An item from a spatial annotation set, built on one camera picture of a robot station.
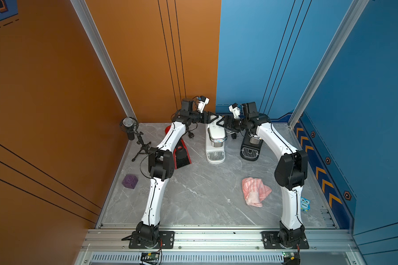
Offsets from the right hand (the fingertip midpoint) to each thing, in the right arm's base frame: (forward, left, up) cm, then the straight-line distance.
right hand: (221, 125), depth 91 cm
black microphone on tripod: (-4, +49, +4) cm, 49 cm away
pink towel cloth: (-31, -16, -16) cm, 39 cm away
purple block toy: (-26, +49, -16) cm, 58 cm away
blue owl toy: (-36, -42, -21) cm, 59 cm away
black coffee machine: (0, -20, -18) cm, 27 cm away
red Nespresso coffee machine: (-16, +21, -8) cm, 28 cm away
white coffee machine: (-9, +3, +1) cm, 10 cm away
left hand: (+7, +3, +2) cm, 7 cm away
